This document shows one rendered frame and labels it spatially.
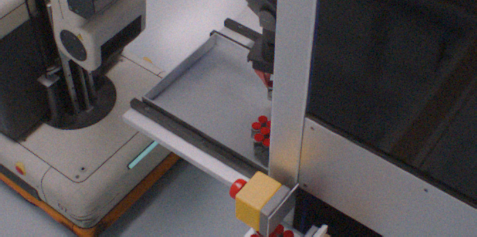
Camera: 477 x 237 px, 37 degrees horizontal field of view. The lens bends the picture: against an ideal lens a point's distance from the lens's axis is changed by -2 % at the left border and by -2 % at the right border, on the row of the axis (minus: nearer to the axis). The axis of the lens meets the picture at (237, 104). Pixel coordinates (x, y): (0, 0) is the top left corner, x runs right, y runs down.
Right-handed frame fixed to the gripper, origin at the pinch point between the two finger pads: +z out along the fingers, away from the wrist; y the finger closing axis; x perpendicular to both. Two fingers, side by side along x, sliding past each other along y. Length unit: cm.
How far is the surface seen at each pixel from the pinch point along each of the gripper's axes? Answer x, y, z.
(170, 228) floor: 11, -36, 95
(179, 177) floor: 31, -42, 95
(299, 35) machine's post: -28, 12, -42
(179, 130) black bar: -16.2, -14.9, 4.7
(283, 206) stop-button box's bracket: -33.5, 14.0, -6.7
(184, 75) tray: 0.9, -21.5, 6.5
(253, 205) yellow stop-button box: -36.6, 9.5, -8.8
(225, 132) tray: -11.5, -6.2, 6.3
